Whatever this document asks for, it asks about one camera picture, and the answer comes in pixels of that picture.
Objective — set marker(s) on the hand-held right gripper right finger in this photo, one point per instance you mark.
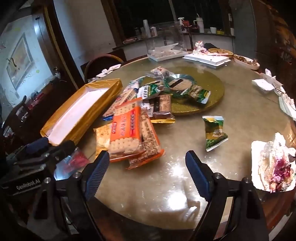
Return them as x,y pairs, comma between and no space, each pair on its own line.
198,178

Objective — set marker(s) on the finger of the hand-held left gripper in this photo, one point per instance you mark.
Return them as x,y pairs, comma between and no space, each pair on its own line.
37,144
63,148

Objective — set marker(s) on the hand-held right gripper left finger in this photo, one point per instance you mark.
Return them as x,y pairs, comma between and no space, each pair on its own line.
98,173

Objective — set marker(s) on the gold cardboard box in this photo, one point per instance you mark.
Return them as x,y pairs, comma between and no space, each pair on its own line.
76,115

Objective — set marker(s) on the gold cracker packet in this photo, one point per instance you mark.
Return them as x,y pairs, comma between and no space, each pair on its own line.
103,136

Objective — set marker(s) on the small green snack packet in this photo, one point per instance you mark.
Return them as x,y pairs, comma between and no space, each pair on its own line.
214,133

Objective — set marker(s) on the orange dark-print cracker packet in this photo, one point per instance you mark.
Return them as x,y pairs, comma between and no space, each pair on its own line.
150,141

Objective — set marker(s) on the yellow black-striped cracker packet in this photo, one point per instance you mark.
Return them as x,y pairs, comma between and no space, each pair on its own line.
163,105

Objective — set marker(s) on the green white snack packet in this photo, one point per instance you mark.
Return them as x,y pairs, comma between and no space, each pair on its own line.
152,90

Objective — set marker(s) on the red plastic wrapper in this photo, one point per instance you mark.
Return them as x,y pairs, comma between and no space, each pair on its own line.
76,161

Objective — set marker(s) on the cluttered wooden shelf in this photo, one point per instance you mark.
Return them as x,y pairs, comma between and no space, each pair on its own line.
37,97

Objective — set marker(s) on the blue-edged cracker packet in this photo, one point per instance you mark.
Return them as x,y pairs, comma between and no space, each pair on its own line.
120,99

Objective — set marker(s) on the leftover cake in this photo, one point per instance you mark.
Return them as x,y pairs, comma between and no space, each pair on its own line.
277,162

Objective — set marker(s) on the white crumpled wrappers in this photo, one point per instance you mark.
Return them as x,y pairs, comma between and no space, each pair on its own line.
108,69

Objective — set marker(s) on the wooden chair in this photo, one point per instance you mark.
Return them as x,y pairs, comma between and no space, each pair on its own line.
101,63

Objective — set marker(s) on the white blue snack packet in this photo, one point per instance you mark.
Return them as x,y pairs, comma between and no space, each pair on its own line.
134,85

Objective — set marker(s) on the green black-striped cracker packet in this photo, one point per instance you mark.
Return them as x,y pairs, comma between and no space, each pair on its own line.
179,83

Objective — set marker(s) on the gold round turntable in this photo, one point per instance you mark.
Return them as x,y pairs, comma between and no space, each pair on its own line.
208,76

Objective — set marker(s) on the silver snack packet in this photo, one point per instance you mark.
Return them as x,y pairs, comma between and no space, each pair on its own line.
159,70

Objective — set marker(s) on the white cake box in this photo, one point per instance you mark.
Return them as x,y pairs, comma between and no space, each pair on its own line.
207,60

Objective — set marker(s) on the oval dish with food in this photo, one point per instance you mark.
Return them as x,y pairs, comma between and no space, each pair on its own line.
246,61

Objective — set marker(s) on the white cake tray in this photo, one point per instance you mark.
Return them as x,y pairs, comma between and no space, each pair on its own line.
166,55

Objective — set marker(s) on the yellow oval dish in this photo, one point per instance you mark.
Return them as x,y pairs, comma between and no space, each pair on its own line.
220,51

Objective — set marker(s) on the crumpled tissue pile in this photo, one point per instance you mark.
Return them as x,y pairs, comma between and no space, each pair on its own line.
200,46

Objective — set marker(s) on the white window counter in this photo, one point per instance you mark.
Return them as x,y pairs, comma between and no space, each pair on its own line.
208,36

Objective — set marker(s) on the clear plastic cake cover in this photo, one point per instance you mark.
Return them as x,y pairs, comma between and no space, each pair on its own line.
170,37

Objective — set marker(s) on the white paper roll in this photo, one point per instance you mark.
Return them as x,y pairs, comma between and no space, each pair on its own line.
146,29

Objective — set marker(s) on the white mug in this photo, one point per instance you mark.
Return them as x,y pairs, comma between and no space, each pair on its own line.
213,30

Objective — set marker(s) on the white thermos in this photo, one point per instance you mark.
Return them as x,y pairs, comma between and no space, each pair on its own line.
200,24

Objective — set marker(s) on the grey cabinet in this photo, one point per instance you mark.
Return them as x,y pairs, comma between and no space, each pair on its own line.
242,30

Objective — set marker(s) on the white spray bottle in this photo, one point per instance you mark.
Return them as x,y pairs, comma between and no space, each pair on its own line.
181,22

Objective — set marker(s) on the wooden display cabinet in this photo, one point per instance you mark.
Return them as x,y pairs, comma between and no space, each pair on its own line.
277,41

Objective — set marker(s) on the wall poster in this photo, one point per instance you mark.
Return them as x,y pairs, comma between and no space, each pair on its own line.
19,60

